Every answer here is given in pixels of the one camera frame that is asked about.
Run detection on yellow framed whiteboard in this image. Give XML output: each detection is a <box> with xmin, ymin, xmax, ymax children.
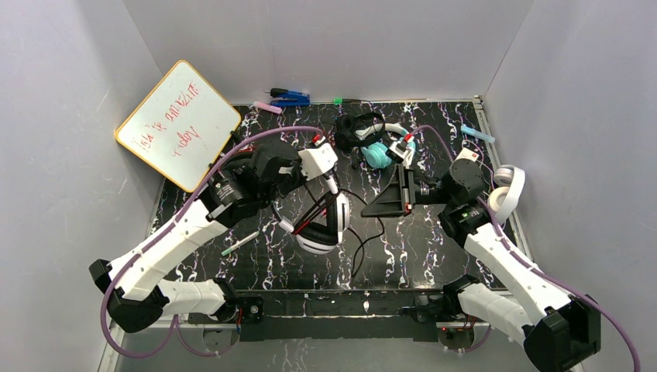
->
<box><xmin>115</xmin><ymin>60</ymin><xmax>242</xmax><ymax>192</ymax></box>

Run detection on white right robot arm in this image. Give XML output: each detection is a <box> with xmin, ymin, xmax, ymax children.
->
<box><xmin>361</xmin><ymin>158</ymin><xmax>601</xmax><ymax>371</ymax></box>

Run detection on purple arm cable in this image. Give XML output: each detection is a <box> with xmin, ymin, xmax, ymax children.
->
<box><xmin>408</xmin><ymin>124</ymin><xmax>642</xmax><ymax>372</ymax></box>
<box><xmin>100</xmin><ymin>126</ymin><xmax>325</xmax><ymax>360</ymax></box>

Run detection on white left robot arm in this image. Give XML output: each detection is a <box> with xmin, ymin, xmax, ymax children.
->
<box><xmin>89</xmin><ymin>142</ymin><xmax>335</xmax><ymax>333</ymax></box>

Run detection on small white labelled box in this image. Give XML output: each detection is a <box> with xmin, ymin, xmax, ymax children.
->
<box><xmin>456</xmin><ymin>148</ymin><xmax>480</xmax><ymax>162</ymax></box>

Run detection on green capped marker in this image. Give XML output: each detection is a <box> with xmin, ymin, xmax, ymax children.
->
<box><xmin>332</xmin><ymin>98</ymin><xmax>368</xmax><ymax>105</ymax></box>

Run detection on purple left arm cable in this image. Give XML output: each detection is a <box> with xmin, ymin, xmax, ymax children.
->
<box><xmin>100</xmin><ymin>126</ymin><xmax>325</xmax><ymax>360</ymax></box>

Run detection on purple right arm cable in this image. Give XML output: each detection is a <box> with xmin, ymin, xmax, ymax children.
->
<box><xmin>408</xmin><ymin>124</ymin><xmax>642</xmax><ymax>372</ymax></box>

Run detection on black and white headphones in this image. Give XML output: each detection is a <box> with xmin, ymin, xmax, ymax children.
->
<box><xmin>272</xmin><ymin>171</ymin><xmax>386</xmax><ymax>281</ymax></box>

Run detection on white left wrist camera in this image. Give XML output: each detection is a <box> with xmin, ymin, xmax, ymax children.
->
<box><xmin>298</xmin><ymin>143</ymin><xmax>338</xmax><ymax>181</ymax></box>

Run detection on light blue marker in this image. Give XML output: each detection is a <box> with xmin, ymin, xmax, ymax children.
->
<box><xmin>461</xmin><ymin>125</ymin><xmax>496</xmax><ymax>144</ymax></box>

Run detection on white beige headphones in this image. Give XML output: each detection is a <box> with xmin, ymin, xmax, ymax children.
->
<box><xmin>487</xmin><ymin>164</ymin><xmax>526</xmax><ymax>225</ymax></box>

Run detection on teal headphones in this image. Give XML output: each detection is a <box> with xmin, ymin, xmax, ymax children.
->
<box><xmin>333</xmin><ymin>112</ymin><xmax>411</xmax><ymax>169</ymax></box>

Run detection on red headphones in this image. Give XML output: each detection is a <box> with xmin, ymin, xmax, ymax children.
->
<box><xmin>222</xmin><ymin>126</ymin><xmax>330</xmax><ymax>165</ymax></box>

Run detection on blue stapler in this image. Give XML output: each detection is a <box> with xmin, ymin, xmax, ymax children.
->
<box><xmin>269</xmin><ymin>88</ymin><xmax>311</xmax><ymax>108</ymax></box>

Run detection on pink marker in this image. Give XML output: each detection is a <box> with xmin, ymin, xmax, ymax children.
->
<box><xmin>253</xmin><ymin>101</ymin><xmax>283</xmax><ymax>115</ymax></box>

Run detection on white green capped pen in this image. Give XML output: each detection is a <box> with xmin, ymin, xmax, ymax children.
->
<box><xmin>222</xmin><ymin>231</ymin><xmax>260</xmax><ymax>257</ymax></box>

